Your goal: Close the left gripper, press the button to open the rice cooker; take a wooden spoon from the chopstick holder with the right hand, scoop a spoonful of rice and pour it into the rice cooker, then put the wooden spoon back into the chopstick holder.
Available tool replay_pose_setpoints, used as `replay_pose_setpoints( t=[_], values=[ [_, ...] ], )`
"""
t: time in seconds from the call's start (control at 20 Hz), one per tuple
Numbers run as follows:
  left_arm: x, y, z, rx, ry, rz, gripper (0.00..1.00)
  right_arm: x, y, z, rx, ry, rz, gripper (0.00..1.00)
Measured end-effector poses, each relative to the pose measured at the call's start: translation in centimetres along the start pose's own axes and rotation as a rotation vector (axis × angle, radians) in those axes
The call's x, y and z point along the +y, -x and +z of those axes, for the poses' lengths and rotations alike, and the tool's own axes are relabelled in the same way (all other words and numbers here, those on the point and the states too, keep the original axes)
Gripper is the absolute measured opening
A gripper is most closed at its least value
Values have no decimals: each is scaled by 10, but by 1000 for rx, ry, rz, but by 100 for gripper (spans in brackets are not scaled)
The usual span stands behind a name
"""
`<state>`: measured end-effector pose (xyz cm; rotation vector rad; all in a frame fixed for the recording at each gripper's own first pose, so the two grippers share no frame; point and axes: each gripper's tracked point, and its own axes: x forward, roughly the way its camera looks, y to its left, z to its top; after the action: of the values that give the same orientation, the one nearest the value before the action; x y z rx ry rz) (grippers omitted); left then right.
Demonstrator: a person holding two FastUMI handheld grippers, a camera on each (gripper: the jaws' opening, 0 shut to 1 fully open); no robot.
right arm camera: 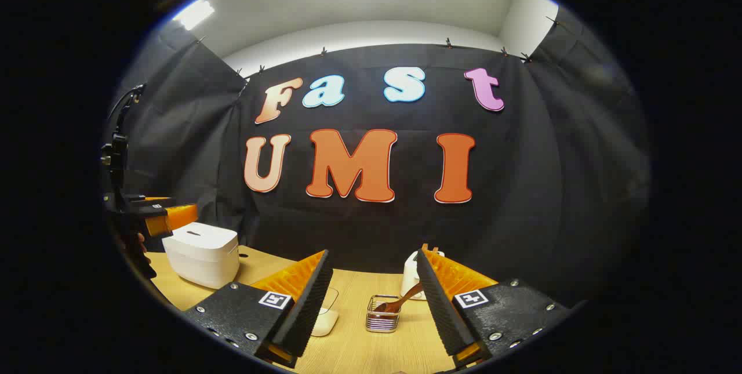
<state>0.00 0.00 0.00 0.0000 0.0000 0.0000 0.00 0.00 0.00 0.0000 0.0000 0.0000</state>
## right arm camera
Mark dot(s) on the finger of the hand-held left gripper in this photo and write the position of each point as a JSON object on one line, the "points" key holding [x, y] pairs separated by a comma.
{"points": [[174, 217]]}

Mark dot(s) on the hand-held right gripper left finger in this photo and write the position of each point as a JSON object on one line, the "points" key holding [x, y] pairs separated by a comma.
{"points": [[307, 310]]}

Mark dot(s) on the clear plastic container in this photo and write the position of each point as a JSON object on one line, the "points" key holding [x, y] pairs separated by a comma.
{"points": [[330, 301]]}

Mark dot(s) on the white rice cooker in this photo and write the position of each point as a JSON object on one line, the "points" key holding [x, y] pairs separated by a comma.
{"points": [[200, 252]]}

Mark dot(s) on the brown wooden spoon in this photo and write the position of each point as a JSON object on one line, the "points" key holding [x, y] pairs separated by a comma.
{"points": [[400, 303]]}

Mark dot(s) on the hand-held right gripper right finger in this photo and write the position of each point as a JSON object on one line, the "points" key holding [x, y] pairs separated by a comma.
{"points": [[440, 310]]}

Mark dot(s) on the white toaster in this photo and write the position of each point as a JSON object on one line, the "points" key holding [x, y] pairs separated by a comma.
{"points": [[410, 275]]}

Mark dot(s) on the black backdrop cloth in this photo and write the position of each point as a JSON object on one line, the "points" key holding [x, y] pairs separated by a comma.
{"points": [[522, 188]]}

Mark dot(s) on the ceiling light panel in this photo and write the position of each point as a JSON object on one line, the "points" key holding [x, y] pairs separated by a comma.
{"points": [[194, 13]]}

